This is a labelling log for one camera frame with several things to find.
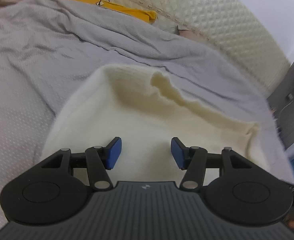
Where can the pink pillow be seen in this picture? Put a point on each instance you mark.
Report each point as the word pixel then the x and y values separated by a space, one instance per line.
pixel 191 33

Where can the light grey textured bed sheet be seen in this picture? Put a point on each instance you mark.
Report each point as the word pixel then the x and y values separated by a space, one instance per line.
pixel 12 120

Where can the white fuzzy blue-striped sweater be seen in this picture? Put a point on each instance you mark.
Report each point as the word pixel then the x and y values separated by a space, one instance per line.
pixel 137 110

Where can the yellow cloth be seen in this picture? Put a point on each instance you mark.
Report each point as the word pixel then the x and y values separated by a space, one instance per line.
pixel 127 8

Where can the wall socket with plug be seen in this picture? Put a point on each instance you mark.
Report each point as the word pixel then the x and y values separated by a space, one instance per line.
pixel 290 96

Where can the cream quilted headboard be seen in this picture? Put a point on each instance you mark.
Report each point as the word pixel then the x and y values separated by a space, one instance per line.
pixel 224 17

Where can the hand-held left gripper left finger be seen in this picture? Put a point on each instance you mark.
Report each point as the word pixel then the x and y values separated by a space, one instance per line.
pixel 114 152

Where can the grey blanket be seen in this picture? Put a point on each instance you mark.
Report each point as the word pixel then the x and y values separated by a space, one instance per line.
pixel 112 35

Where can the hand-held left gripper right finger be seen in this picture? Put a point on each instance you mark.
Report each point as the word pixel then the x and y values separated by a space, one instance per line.
pixel 176 152

